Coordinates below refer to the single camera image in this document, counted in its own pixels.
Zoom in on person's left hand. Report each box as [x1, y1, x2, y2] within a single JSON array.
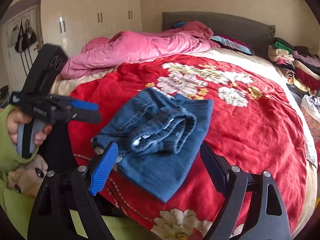
[[6, 107, 53, 147]]

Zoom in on plush bear on clothing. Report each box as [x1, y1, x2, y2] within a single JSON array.
[[7, 154, 48, 198]]

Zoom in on red floral bedspread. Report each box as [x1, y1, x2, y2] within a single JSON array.
[[67, 54, 308, 240]]

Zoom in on blue denim pants lace trim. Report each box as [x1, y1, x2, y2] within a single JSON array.
[[91, 88, 213, 203]]

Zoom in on cream wardrobe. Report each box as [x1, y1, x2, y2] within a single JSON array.
[[41, 0, 142, 56]]

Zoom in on dark grey headboard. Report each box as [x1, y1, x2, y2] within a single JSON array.
[[162, 11, 276, 60]]

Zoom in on stack of folded clothes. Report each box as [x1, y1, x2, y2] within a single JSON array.
[[268, 37, 319, 95]]

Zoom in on teal patterned pillow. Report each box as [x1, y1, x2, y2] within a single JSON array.
[[210, 35, 254, 55]]

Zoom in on green sleeve left forearm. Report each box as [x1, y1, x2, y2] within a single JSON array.
[[0, 104, 41, 173]]

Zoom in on floral laundry basket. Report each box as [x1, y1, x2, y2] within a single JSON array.
[[300, 95, 320, 146]]

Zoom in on pink quilt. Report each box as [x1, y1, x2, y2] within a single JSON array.
[[61, 21, 221, 80]]

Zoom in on bags hanging on door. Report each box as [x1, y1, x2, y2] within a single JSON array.
[[8, 19, 37, 53]]

